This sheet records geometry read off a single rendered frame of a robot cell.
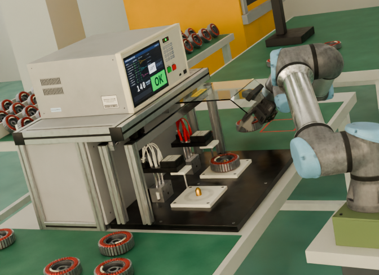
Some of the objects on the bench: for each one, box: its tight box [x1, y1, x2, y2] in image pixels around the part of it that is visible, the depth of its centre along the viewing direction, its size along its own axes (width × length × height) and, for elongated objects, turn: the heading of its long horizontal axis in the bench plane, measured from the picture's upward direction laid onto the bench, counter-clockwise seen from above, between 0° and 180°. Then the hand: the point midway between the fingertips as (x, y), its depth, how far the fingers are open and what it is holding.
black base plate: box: [109, 149, 293, 232], centre depth 254 cm, size 47×64×2 cm
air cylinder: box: [149, 180, 174, 202], centre depth 249 cm, size 5×8×6 cm
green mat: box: [183, 101, 344, 152], centre depth 319 cm, size 94×61×1 cm, turn 97°
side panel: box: [16, 143, 109, 231], centre depth 241 cm, size 28×3×32 cm, turn 97°
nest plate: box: [200, 159, 252, 179], centre depth 263 cm, size 15×15×1 cm
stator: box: [43, 256, 82, 275], centre depth 212 cm, size 11×11×4 cm
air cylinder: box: [184, 154, 201, 175], centre depth 269 cm, size 5×8×6 cm
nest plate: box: [170, 186, 227, 208], centre depth 243 cm, size 15×15×1 cm
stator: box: [209, 153, 240, 172], centre depth 263 cm, size 11×11×4 cm
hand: (248, 124), depth 294 cm, fingers closed on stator, 13 cm apart
